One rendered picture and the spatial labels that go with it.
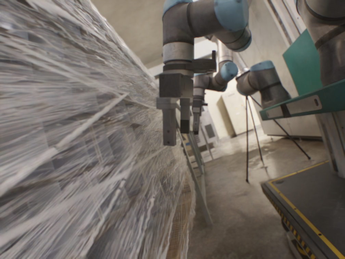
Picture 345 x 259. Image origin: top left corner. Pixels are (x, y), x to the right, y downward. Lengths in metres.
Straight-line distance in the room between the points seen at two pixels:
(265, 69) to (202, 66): 0.55
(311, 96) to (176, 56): 0.35
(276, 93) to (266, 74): 0.10
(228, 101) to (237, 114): 0.67
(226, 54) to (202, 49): 7.57
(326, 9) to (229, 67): 0.46
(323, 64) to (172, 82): 0.33
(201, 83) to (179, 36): 0.49
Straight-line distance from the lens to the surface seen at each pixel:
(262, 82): 0.88
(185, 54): 0.38
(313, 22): 0.47
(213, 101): 7.55
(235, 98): 7.32
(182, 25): 0.39
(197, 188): 1.25
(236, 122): 7.19
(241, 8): 0.36
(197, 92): 0.82
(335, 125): 0.88
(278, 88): 0.87
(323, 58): 0.46
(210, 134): 5.95
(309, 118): 2.54
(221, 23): 0.36
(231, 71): 0.77
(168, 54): 0.39
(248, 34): 0.50
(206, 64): 0.37
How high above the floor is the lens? 0.72
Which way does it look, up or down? 1 degrees up
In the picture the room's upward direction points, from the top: 20 degrees counter-clockwise
